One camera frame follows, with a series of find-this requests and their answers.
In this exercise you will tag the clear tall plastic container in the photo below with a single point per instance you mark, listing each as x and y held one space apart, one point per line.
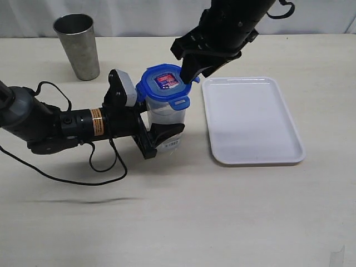
167 113

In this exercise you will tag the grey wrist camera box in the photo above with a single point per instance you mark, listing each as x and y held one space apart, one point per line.
129 88

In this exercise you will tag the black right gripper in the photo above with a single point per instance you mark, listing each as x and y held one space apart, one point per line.
220 32

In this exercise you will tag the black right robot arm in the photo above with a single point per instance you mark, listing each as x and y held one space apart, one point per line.
262 5

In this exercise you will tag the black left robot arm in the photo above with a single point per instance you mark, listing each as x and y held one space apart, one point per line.
48 130

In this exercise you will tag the stainless steel cup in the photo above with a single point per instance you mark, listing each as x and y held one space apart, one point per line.
77 37

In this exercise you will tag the blue plastic lid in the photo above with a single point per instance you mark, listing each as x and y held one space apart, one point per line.
162 83

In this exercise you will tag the white rectangular plastic tray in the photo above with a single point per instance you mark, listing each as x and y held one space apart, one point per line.
249 123

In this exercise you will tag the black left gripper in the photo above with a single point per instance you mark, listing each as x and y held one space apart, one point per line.
125 121

